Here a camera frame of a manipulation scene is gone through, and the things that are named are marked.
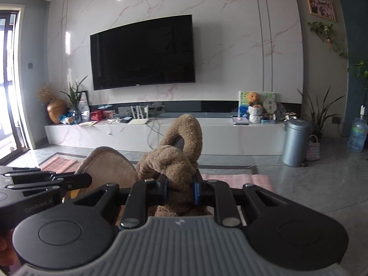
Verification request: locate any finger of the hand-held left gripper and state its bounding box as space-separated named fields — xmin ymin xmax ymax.
xmin=6 ymin=173 xmax=93 ymax=199
xmin=0 ymin=165 xmax=58 ymax=185

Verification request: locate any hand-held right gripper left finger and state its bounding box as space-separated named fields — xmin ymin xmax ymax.
xmin=73 ymin=178 xmax=171 ymax=229

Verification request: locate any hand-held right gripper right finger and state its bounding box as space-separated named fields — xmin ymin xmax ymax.
xmin=192 ymin=170 xmax=289 ymax=227

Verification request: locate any pink checked tablecloth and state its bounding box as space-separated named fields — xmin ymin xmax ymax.
xmin=40 ymin=155 xmax=274 ymax=226

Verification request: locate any white marble television console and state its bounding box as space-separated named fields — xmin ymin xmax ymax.
xmin=44 ymin=117 xmax=288 ymax=156

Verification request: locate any blue snack bag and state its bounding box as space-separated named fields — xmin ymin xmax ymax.
xmin=59 ymin=113 xmax=76 ymax=125

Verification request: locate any golden vase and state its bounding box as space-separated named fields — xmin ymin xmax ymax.
xmin=37 ymin=83 xmax=68 ymax=125

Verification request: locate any white router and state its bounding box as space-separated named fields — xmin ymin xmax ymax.
xmin=129 ymin=105 xmax=150 ymax=125

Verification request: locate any green plant in glass vase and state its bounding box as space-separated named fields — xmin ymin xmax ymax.
xmin=60 ymin=76 xmax=89 ymax=124

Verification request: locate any glass balcony door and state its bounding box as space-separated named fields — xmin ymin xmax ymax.
xmin=0 ymin=4 xmax=32 ymax=161

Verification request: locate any green painted picture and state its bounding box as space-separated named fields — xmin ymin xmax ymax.
xmin=239 ymin=90 xmax=276 ymax=118

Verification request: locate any brown teddy bear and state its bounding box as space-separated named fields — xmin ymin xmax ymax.
xmin=247 ymin=91 xmax=263 ymax=107

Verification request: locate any grey metal trash can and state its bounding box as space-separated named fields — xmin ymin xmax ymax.
xmin=282 ymin=119 xmax=312 ymax=167

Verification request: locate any round hand fan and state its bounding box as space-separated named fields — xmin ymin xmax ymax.
xmin=263 ymin=97 xmax=279 ymax=121

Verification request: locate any woven basket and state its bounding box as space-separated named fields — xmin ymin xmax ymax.
xmin=306 ymin=135 xmax=320 ymax=161

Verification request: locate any potted long-leaf plant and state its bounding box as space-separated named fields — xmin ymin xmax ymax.
xmin=297 ymin=86 xmax=345 ymax=150

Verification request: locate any blue water bottle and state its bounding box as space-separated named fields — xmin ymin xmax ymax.
xmin=347 ymin=105 xmax=368 ymax=153

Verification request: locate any green ivy plant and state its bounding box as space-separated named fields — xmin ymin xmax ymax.
xmin=348 ymin=60 xmax=368 ymax=89

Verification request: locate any hanging vine plant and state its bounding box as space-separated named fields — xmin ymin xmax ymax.
xmin=307 ymin=21 xmax=348 ymax=58

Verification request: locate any black cable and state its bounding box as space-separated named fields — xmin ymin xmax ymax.
xmin=146 ymin=115 xmax=161 ymax=150

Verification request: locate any black wall television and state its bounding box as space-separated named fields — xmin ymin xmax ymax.
xmin=90 ymin=14 xmax=196 ymax=91

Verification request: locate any wooden framed wall picture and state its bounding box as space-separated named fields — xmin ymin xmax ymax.
xmin=305 ymin=0 xmax=337 ymax=23

